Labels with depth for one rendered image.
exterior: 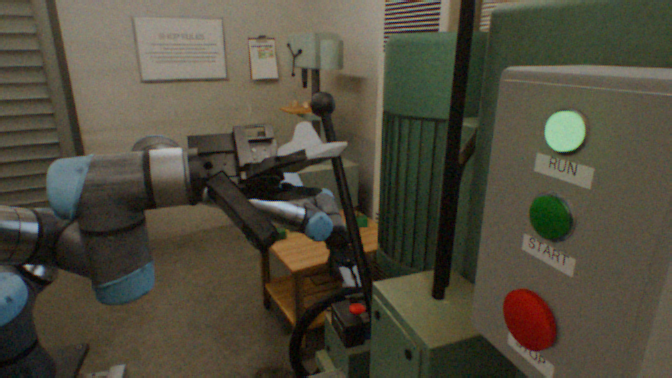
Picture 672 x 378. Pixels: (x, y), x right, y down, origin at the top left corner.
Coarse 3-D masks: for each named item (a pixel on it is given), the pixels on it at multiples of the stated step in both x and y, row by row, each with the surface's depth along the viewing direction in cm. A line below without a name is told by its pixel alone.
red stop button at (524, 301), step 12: (504, 300) 22; (516, 300) 21; (528, 300) 21; (540, 300) 20; (504, 312) 22; (516, 312) 21; (528, 312) 20; (540, 312) 20; (516, 324) 21; (528, 324) 21; (540, 324) 20; (552, 324) 20; (516, 336) 21; (528, 336) 21; (540, 336) 20; (552, 336) 20; (528, 348) 21; (540, 348) 20
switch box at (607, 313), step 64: (512, 128) 21; (640, 128) 16; (512, 192) 22; (576, 192) 18; (640, 192) 16; (512, 256) 22; (576, 256) 19; (640, 256) 16; (576, 320) 19; (640, 320) 17
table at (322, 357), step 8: (320, 352) 90; (320, 360) 88; (328, 360) 88; (320, 368) 88; (328, 368) 86; (312, 376) 80; (320, 376) 80; (328, 376) 80; (336, 376) 80; (344, 376) 80; (368, 376) 80
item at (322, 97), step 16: (320, 96) 56; (320, 112) 57; (336, 160) 55; (336, 176) 54; (352, 208) 53; (352, 224) 52; (352, 240) 51; (368, 272) 50; (368, 288) 49; (368, 304) 49
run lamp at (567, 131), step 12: (564, 108) 18; (552, 120) 18; (564, 120) 18; (576, 120) 18; (552, 132) 18; (564, 132) 18; (576, 132) 18; (588, 132) 17; (552, 144) 19; (564, 144) 18; (576, 144) 18
